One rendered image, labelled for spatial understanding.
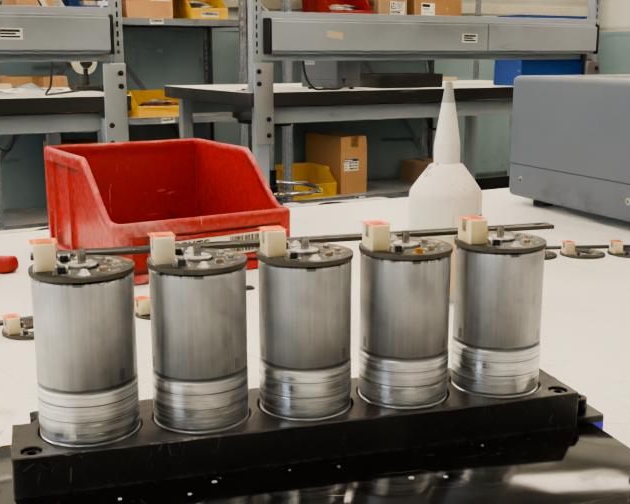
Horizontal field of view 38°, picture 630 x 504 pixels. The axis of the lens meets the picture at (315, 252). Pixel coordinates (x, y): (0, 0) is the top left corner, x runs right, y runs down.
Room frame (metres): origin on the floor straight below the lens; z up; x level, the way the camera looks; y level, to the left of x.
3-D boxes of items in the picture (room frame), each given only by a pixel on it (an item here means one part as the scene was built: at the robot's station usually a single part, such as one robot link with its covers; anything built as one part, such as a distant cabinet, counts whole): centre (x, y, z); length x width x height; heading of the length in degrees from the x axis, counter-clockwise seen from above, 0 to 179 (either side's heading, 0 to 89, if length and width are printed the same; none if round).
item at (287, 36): (3.04, -0.42, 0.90); 1.30 x 0.06 x 0.12; 119
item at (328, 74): (3.01, -0.05, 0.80); 0.15 x 0.12 x 0.10; 49
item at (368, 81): (3.17, -0.29, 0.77); 0.24 x 0.16 x 0.04; 118
